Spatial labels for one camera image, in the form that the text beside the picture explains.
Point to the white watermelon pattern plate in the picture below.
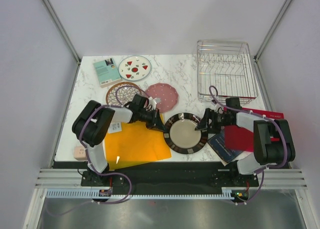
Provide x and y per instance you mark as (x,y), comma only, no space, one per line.
(134,68)

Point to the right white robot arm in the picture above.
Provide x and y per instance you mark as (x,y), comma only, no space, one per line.
(273,144)

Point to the dark rim beige plate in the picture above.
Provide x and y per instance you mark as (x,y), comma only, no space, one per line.
(181,135)

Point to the left aluminium frame post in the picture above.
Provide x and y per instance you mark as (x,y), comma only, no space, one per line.
(61,29)

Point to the teal book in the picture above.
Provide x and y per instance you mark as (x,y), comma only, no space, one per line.
(107,72)

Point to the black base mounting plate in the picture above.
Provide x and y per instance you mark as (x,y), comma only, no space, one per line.
(172,177)

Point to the aluminium front rail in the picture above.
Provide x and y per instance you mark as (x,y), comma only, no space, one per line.
(285,179)

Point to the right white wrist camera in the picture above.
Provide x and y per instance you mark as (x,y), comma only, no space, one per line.
(217,107)

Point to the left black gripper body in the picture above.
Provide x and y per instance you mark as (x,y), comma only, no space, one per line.
(149,117)

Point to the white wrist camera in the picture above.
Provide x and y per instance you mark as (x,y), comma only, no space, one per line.
(154,101)
(217,107)

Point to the dark blue book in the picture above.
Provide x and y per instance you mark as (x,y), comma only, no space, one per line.
(217,143)

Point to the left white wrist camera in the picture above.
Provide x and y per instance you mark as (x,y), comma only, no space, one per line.
(154,101)

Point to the orange translucent plastic sheet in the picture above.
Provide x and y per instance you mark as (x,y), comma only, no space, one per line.
(133,144)

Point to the pink polka dot plate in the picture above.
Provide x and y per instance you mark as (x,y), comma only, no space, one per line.
(167,94)

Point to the brown rim floral plate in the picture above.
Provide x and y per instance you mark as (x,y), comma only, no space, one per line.
(122,93)

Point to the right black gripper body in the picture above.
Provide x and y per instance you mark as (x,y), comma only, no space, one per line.
(218,120)

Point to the right aluminium frame post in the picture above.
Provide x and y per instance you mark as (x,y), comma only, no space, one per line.
(275,24)

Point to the white slotted cable duct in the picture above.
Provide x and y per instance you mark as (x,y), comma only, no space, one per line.
(100,194)

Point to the pink cube power socket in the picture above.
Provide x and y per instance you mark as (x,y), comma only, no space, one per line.
(79,153)

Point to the aluminium frame post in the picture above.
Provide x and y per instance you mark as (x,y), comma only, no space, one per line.
(61,29)
(275,24)

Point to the red translucent plastic sheet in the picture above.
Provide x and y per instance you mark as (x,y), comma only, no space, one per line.
(238,138)

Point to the metal wire dish rack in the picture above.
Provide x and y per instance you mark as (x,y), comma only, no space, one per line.
(227,66)

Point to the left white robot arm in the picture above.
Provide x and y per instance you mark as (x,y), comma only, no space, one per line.
(92,124)

